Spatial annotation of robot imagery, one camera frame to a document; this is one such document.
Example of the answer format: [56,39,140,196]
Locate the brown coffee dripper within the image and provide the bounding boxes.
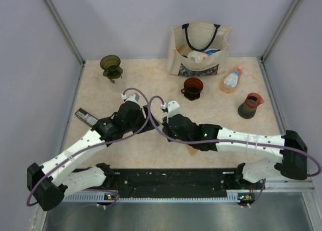
[181,78,204,101]

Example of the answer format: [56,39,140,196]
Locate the olive green coffee dripper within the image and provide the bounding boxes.
[100,55,123,80]

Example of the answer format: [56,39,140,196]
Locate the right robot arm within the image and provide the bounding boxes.
[162,114,307,189]

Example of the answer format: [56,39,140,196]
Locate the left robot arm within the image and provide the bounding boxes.
[27,100,159,211]

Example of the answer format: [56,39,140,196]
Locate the brown paper coffee filter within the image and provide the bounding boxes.
[187,145,199,156]

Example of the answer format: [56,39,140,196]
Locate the clear glass coffee server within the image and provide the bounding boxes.
[110,77,127,93]

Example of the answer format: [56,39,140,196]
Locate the silver rectangular box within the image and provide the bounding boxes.
[75,108,98,127]

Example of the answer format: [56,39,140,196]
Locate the pink lotion bottle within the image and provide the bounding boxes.
[220,65,243,94]

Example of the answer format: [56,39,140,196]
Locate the dark carafe with red lid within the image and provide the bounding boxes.
[237,93,264,119]

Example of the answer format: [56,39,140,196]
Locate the beige canvas tote bag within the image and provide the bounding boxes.
[168,22,232,77]

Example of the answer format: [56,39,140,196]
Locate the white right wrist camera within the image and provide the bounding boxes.
[160,100,180,118]

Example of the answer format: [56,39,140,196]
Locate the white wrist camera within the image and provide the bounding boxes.
[121,93,140,104]
[160,100,180,118]

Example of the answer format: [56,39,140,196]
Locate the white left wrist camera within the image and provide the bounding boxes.
[121,93,140,104]

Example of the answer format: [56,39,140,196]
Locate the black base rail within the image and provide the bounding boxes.
[84,167,255,198]

